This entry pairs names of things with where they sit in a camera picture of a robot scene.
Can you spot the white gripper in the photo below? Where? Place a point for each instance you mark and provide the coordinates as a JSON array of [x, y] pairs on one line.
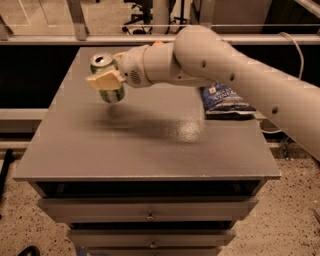
[[132, 67]]

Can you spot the green soda can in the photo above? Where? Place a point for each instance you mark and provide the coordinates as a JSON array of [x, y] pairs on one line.
[[106, 77]]

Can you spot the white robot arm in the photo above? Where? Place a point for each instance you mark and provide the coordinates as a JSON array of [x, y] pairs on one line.
[[199, 56]]

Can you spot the orange fruit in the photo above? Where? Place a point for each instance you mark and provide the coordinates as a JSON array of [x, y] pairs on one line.
[[157, 43]]

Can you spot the black office chair base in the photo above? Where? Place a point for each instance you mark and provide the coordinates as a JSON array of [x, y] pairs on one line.
[[156, 16]]

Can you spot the blue potato chip bag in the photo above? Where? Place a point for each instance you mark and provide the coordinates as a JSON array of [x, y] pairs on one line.
[[218, 98]]

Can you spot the grey drawer cabinet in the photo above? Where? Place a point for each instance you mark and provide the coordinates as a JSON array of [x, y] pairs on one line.
[[155, 143]]

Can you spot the black pole at left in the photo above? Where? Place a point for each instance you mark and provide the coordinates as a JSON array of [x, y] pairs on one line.
[[8, 159]]

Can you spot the upper grey drawer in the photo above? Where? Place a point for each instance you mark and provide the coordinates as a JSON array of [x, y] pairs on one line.
[[147, 209]]

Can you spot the grey drawer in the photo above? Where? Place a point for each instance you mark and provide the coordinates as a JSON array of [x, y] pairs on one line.
[[157, 238], [147, 209]]

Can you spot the lower grey drawer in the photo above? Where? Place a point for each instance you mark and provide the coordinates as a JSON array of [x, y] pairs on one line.
[[157, 238]]

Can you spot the black shoe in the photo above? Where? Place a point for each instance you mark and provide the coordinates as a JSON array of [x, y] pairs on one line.
[[30, 251]]

